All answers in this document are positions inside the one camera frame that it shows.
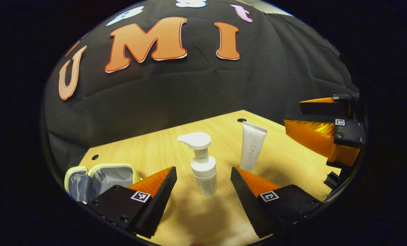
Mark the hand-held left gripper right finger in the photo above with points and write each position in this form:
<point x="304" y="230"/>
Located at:
<point x="248" y="205"/>

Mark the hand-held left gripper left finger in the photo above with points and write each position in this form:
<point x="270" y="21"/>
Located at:
<point x="159" y="205"/>

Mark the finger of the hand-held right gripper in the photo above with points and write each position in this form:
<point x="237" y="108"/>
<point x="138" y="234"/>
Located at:
<point x="323" y="107"/>
<point x="312" y="136"/>

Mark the small cream suitcase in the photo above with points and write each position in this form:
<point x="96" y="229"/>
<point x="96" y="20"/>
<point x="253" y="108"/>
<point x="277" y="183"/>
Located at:
<point x="111" y="176"/>

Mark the white pump bottle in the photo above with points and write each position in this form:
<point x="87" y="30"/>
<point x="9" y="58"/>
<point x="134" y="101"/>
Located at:
<point x="205" y="167"/>

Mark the white squeeze tube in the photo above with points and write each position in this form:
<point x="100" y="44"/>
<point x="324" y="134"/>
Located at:
<point x="253" y="147"/>

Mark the black backdrop cloth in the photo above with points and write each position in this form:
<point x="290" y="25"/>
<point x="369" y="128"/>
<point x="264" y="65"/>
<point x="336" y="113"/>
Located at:
<point x="190" y="89"/>

